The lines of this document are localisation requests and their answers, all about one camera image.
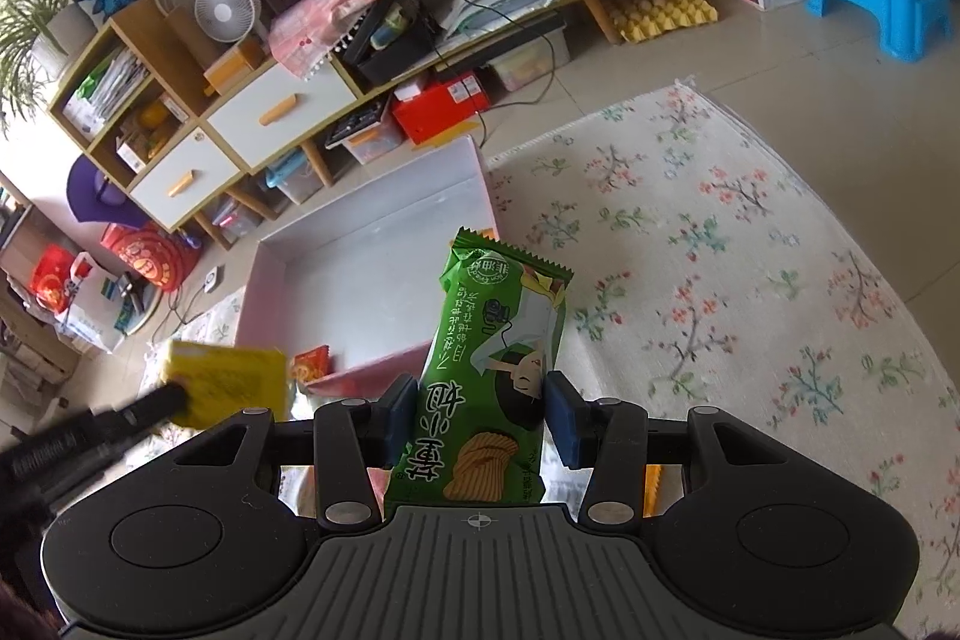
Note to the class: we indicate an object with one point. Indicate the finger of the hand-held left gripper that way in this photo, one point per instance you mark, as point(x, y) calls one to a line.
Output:
point(146, 411)

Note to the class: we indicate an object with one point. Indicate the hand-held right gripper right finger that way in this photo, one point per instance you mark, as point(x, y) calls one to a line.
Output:
point(562, 422)

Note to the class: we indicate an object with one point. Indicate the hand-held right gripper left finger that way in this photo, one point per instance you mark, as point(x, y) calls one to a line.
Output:
point(401, 421)

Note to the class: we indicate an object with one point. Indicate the yellow snack packet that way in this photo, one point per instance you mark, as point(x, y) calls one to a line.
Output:
point(225, 381)

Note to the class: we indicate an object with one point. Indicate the green snack packet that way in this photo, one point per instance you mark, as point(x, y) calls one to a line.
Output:
point(487, 340)

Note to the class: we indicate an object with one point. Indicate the grey cardboard box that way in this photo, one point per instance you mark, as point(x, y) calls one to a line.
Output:
point(360, 257)

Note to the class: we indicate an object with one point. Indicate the red snack packet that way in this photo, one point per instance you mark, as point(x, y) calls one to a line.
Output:
point(313, 366)

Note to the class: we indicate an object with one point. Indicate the orange snack packet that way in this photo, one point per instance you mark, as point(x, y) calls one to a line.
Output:
point(653, 490)

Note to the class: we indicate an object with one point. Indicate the white floor device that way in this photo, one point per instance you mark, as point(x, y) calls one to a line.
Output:
point(211, 280)

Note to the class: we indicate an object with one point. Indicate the red printed bag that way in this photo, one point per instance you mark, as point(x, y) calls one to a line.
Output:
point(154, 257)

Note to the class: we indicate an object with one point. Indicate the red gift bag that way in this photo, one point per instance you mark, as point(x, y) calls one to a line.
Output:
point(52, 280)

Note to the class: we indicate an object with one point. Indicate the purple hat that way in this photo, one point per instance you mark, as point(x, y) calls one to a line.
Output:
point(94, 190)

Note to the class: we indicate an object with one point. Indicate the blue lidded plastic bin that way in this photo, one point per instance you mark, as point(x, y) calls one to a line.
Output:
point(292, 179)

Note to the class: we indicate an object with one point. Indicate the clear bin with keyboard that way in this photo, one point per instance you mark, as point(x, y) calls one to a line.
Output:
point(364, 134)

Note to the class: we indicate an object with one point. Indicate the wooden white drawer cabinet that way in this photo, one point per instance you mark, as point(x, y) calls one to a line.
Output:
point(255, 115)

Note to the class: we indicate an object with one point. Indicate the red cardboard box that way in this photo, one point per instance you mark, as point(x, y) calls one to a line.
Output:
point(435, 104)

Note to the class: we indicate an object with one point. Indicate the orange box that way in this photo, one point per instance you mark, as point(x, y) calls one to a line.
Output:
point(232, 66)

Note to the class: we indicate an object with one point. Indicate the clear storage bin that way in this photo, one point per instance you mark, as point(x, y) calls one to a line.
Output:
point(529, 63)

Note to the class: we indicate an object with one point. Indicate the black case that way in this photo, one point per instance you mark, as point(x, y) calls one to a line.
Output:
point(390, 48)

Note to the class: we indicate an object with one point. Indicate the green potted plant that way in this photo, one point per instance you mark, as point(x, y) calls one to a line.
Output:
point(30, 25)

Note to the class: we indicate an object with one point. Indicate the white desk fan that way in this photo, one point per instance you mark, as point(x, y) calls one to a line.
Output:
point(225, 10)

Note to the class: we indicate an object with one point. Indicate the yellow egg tray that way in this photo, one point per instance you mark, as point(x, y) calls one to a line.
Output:
point(660, 10)

